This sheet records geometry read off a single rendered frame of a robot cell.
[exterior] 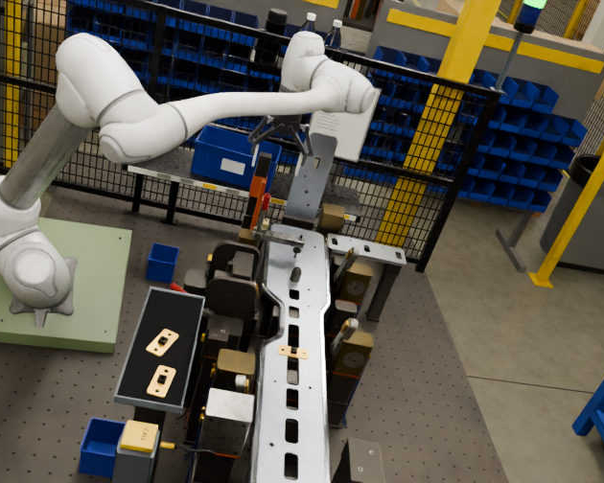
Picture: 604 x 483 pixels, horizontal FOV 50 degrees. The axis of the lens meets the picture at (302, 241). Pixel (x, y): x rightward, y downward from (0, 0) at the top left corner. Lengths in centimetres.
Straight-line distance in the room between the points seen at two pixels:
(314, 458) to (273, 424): 13
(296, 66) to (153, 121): 50
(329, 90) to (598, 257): 344
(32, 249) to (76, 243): 30
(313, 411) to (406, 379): 73
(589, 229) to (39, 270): 368
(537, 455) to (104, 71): 269
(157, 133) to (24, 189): 47
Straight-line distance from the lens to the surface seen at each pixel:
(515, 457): 339
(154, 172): 244
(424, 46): 408
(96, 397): 201
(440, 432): 223
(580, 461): 360
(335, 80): 174
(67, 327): 212
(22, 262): 188
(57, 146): 170
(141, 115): 151
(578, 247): 479
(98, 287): 213
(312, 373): 177
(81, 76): 155
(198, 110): 159
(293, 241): 212
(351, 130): 256
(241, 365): 162
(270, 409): 165
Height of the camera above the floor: 219
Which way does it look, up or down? 32 degrees down
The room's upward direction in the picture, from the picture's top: 17 degrees clockwise
